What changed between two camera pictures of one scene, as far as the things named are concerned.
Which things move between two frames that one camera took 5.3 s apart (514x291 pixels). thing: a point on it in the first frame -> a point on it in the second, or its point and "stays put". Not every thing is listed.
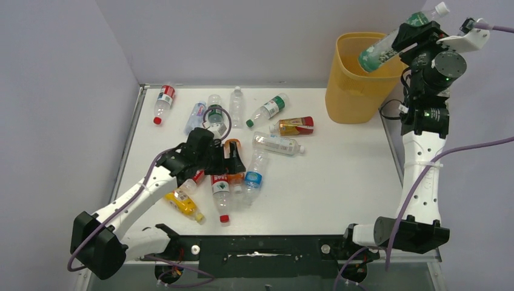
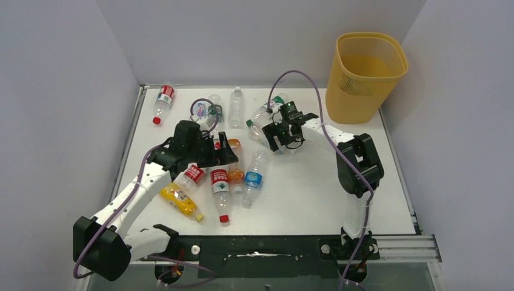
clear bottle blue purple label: [196, 117] stays put
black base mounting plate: [267, 256] stays put
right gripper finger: [405, 36] -> [270, 131]
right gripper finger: [432, 32] -> [296, 131]
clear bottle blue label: [257, 161] stays put
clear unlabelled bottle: [237, 108] stays put
